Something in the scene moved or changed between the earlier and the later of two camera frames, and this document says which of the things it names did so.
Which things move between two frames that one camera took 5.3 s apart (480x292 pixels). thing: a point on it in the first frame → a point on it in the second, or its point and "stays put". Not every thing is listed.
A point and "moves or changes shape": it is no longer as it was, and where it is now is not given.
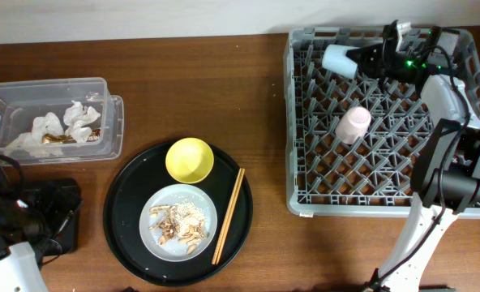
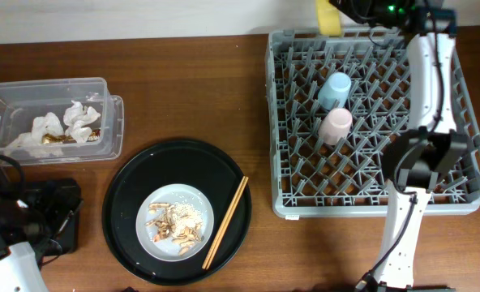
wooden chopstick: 242,174 moves or changes shape
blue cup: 336,61 → 334,90
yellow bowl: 189,160 → 328,19
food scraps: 183,221 moves or changes shape
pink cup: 353,126 → 334,127
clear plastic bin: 52,122 stays put
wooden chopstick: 226,215 moves or changes shape
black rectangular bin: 59,199 stays put
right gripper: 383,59 → 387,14
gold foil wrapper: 68,139 stays put
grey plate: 171,250 stays put
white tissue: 77,118 stays put
